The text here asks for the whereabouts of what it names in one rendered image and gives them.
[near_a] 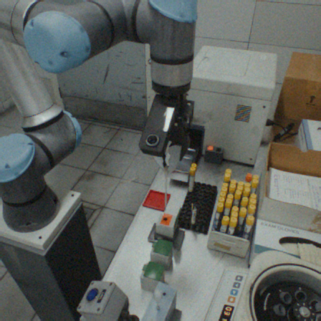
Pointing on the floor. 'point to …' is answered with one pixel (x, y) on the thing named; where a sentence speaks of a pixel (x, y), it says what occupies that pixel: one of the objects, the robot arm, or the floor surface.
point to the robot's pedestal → (55, 269)
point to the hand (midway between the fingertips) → (166, 170)
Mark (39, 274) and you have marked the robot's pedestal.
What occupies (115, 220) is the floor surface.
